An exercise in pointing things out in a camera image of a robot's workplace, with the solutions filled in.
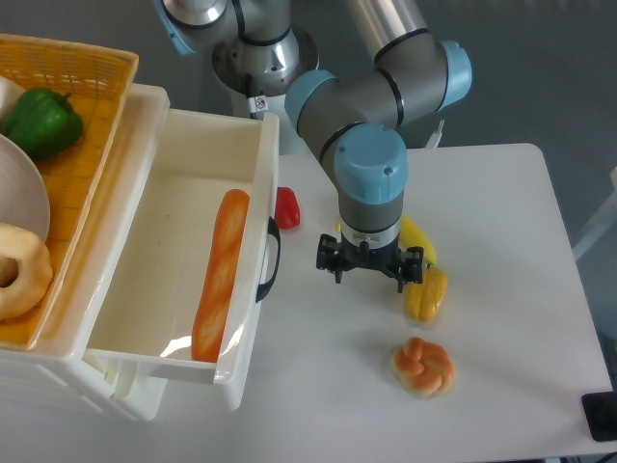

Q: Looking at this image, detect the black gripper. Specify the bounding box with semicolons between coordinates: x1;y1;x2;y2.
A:
316;234;425;293

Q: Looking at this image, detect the white drawer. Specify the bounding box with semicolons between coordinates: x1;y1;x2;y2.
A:
86;110;280;421

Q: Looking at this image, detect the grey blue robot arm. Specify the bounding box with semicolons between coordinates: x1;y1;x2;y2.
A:
155;1;472;285

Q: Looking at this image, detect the white drawer cabinet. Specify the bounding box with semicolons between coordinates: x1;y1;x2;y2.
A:
1;84;170;421

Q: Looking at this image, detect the yellow toy banana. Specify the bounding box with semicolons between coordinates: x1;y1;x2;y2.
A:
399;215;438;266

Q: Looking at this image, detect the yellow toy bell pepper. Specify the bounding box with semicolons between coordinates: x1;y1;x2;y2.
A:
405;266;448;322

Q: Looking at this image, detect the red toy bell pepper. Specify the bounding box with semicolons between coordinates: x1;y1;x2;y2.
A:
275;186;301;230

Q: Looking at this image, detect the orange knotted bread roll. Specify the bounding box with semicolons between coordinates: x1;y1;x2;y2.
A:
390;337;456;398

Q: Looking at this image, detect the orange toy baguette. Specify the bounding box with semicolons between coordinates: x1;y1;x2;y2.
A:
191;189;250;363

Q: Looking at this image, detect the black device at edge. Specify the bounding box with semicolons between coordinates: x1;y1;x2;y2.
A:
581;392;616;442

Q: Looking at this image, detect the beige toy donut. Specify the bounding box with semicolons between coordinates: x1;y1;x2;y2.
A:
1;223;53;320

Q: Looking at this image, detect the yellow woven basket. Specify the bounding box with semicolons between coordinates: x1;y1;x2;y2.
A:
1;34;139;351

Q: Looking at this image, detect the white plate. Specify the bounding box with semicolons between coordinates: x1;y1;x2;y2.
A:
0;136;50;241

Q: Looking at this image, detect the green toy bell pepper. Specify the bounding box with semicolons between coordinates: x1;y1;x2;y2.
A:
1;88;84;162

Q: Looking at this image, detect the white toy radish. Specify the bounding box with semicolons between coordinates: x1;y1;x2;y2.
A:
0;76;26;123

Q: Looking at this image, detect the white cable plug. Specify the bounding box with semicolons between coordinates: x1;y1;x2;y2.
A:
424;120;445;149

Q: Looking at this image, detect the white frame at right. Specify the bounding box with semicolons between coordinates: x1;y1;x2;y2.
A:
572;168;616;260

